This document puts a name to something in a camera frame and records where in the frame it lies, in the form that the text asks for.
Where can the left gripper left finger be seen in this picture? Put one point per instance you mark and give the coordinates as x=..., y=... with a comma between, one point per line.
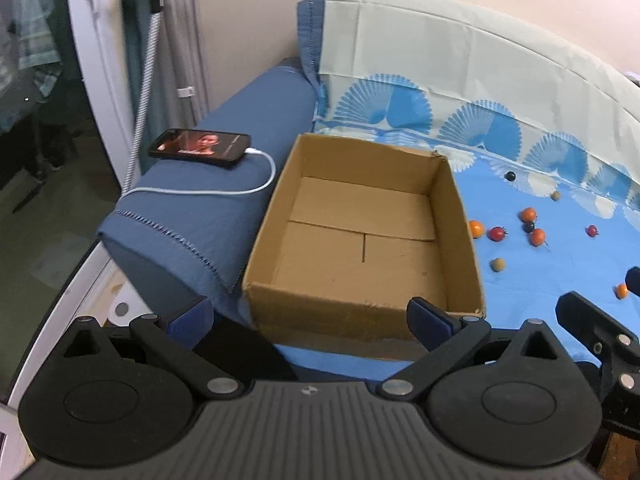
x=171, y=340

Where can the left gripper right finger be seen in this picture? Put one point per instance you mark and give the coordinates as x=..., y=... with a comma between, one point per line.
x=451, y=343

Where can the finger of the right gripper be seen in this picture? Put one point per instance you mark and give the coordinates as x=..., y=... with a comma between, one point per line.
x=632, y=280
x=596, y=330

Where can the small orange fruit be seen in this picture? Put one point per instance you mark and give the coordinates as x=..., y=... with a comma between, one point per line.
x=621, y=291

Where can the orange fruit with stem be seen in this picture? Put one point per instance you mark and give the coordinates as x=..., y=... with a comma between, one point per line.
x=528, y=215

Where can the red tomato fruit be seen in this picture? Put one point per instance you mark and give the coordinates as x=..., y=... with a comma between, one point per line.
x=497, y=233

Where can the blue sofa armrest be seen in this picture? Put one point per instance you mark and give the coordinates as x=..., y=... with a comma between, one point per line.
x=191, y=227

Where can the brown cardboard box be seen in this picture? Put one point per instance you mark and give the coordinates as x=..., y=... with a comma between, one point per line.
x=354, y=231

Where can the blue patterned bed sheet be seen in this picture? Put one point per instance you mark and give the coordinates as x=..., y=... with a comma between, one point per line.
x=494, y=94

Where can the black smartphone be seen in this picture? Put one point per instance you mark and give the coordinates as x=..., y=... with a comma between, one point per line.
x=216, y=148

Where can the grey curtain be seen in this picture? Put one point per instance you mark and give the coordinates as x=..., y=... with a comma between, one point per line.
x=186, y=46

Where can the hanging striped clothes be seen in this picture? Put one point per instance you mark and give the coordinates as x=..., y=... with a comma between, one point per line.
x=36, y=47

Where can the white door frame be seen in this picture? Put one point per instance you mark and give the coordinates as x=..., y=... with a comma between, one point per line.
x=98, y=32

